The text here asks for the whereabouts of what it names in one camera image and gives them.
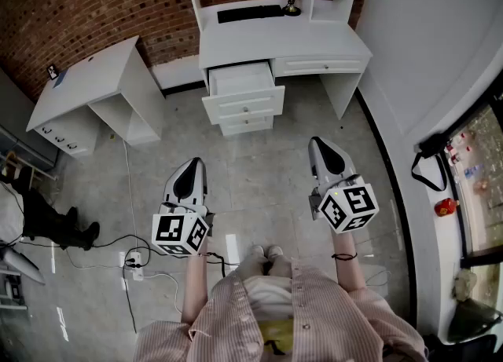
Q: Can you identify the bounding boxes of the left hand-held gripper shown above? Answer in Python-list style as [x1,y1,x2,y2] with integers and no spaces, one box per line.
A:
[151,157,216,257]

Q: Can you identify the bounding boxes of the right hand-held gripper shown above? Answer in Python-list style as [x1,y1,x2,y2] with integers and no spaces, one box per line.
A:
[307,136,380,235]

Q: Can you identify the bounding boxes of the person's left forearm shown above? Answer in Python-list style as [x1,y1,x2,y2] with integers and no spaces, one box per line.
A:
[181,252,210,324]

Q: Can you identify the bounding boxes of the person's right forearm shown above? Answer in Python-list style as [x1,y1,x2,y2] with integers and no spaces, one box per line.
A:
[332,231,373,295]

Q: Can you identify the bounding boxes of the person's left white shoe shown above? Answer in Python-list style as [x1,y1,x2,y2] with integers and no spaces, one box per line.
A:
[248,245,269,265]

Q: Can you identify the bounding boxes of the white power strip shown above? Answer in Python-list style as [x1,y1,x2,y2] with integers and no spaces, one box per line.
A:
[124,250,145,281]

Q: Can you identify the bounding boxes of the person's beige trousers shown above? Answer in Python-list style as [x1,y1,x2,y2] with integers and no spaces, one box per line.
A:
[235,255,294,280]

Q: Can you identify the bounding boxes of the red jar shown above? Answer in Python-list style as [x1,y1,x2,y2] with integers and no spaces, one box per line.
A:
[434,197,460,218]

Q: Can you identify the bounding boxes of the white desk with hutch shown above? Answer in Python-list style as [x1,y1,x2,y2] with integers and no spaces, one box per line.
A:
[198,0,373,137]

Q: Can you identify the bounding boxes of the person's white yellow inner shirt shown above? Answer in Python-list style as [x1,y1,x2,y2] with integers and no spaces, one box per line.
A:
[243,275,296,356]

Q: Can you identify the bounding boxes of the plain white side desk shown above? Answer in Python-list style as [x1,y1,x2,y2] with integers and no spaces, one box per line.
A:
[25,35,166,159]

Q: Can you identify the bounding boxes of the window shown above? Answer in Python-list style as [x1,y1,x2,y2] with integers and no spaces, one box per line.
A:
[442,91,503,314]

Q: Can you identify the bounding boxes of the person's striped pink shirt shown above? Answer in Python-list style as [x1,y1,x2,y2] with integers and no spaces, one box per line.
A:
[133,264,429,362]

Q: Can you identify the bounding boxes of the black keyboard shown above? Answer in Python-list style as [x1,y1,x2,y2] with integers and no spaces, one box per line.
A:
[216,4,285,24]

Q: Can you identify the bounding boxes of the dark green bag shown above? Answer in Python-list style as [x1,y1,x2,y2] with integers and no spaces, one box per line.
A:
[446,297,503,344]

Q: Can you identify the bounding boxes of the long white cable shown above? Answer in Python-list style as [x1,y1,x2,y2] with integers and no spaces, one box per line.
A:
[122,138,139,254]

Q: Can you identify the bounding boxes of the curved white cable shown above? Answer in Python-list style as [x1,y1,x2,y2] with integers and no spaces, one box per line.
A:
[142,272,184,314]

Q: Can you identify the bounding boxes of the long black floor cable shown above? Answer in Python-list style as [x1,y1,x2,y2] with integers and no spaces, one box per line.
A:
[19,233,152,269]

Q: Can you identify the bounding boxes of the black bag strap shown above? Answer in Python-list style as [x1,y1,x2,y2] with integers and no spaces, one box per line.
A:
[410,130,453,192]

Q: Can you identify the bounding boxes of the black power strip cable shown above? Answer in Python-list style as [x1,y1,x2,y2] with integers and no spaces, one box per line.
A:
[121,264,138,334]

